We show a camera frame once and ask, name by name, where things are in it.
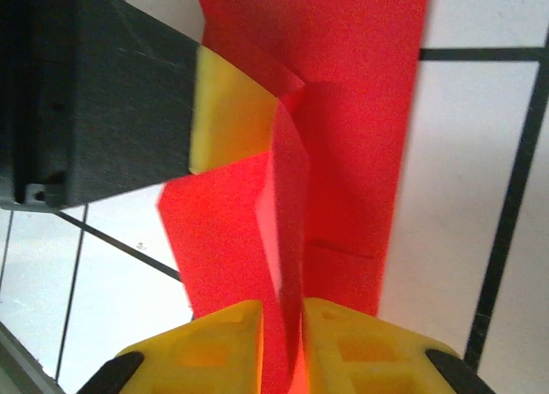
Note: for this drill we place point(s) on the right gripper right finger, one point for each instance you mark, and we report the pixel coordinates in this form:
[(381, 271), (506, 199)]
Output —
[(369, 351)]

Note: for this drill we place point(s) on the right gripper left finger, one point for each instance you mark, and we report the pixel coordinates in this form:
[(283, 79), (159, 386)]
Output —
[(206, 351)]

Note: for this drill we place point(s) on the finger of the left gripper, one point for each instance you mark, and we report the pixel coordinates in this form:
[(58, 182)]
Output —
[(120, 110)]

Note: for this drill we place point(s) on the red square paper sheet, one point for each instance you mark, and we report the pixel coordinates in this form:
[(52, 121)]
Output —
[(351, 110)]

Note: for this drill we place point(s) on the aluminium table rail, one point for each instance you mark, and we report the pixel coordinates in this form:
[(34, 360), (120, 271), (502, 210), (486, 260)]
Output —
[(17, 368)]

